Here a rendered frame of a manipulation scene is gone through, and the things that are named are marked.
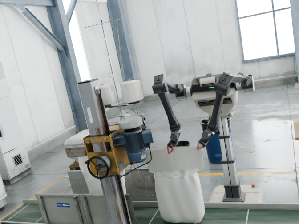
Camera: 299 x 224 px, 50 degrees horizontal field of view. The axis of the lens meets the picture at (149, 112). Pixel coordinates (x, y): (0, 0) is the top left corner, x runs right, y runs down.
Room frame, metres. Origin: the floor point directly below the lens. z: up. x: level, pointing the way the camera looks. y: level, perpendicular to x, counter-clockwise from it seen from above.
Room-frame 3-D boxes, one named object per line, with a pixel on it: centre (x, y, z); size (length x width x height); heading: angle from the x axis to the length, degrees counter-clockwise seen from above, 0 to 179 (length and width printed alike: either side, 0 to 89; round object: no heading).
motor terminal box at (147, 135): (2.36, 0.05, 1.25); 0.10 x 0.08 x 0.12; 1
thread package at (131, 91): (2.50, 0.10, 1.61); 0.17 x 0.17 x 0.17
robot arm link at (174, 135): (2.53, -0.17, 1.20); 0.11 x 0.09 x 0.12; 158
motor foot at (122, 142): (2.36, 0.25, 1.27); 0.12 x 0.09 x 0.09; 156
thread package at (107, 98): (2.60, 0.34, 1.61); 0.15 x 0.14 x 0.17; 66
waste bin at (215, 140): (4.74, -0.96, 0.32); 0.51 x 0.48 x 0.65; 156
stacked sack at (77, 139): (5.68, 1.29, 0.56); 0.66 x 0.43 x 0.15; 153
